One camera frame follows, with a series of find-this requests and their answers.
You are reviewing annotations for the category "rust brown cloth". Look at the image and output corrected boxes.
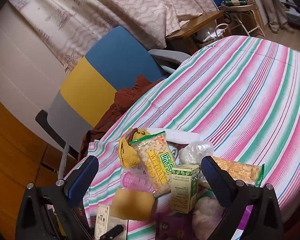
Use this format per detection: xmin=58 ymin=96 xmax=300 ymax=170
xmin=77 ymin=75 xmax=163 ymax=161

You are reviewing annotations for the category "striped pink green bedsheet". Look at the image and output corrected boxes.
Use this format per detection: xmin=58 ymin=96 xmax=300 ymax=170
xmin=83 ymin=36 xmax=300 ymax=227

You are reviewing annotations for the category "long cracker packet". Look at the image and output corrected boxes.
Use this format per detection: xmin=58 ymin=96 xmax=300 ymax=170
xmin=212 ymin=157 xmax=264 ymax=187

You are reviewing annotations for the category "white fluffy ball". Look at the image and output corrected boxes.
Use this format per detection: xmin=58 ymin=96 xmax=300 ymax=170
xmin=192 ymin=197 xmax=225 ymax=239

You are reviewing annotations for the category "purple snack packet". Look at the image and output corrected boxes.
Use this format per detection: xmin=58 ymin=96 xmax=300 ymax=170
xmin=155 ymin=212 xmax=197 ymax=240

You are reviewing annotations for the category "wooden desk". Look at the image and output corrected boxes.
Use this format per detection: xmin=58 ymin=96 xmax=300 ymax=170
xmin=165 ymin=11 xmax=224 ymax=55

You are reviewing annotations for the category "Weidan cracker packet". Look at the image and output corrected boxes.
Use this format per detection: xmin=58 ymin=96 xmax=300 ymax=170
xmin=130 ymin=131 xmax=176 ymax=196

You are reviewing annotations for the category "green white small carton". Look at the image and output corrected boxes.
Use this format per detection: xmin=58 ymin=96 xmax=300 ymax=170
xmin=170 ymin=164 xmax=199 ymax=214

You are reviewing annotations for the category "grey yellow blue chair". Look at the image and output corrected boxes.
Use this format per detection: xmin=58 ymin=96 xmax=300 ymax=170
xmin=34 ymin=25 xmax=191 ymax=159

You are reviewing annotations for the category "beige ointment box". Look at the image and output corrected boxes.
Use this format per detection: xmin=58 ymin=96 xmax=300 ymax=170
xmin=94 ymin=204 xmax=128 ymax=239

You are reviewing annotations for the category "clear plastic bag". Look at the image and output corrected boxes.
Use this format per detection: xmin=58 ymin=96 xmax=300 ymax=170
xmin=178 ymin=140 xmax=214 ymax=166

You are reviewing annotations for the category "yellow knit sock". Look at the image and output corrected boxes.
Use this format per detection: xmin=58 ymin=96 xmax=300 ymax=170
xmin=118 ymin=128 xmax=150 ymax=168

